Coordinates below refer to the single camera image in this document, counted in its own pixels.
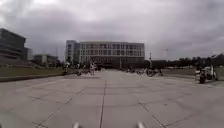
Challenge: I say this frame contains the large grey glass-fronted building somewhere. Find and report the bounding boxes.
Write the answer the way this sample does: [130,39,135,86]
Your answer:
[65,39,146,70]

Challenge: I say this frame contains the row of parked bicycles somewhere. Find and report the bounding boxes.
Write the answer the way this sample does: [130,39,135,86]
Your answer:
[124,66,164,78]
[61,61,99,77]

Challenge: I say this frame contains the grey paved plaza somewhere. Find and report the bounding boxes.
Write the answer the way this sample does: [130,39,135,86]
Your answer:
[0,69,224,128]

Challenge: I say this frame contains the thin pole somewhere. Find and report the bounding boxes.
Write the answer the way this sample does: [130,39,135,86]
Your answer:
[148,51,153,70]

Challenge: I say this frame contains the robot's own part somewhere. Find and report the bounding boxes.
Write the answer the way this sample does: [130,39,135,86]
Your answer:
[136,121,146,128]
[72,121,82,128]

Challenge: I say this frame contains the low grey building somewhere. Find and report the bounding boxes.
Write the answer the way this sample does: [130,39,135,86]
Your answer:
[33,53,59,66]

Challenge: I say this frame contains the grass strip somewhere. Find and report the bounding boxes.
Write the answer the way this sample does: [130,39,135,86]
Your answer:
[0,66,79,79]
[161,67,201,77]

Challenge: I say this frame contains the row of trees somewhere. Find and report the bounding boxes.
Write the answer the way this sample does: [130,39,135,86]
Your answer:
[146,53,224,69]

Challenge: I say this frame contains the grey kerb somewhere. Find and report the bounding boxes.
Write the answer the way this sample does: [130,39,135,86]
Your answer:
[0,73,68,84]

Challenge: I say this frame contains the parked scooters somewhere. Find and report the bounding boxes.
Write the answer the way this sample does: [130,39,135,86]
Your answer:
[194,64,219,85]

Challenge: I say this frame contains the dark stepped building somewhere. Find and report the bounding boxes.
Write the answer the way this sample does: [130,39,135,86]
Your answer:
[0,27,30,61]

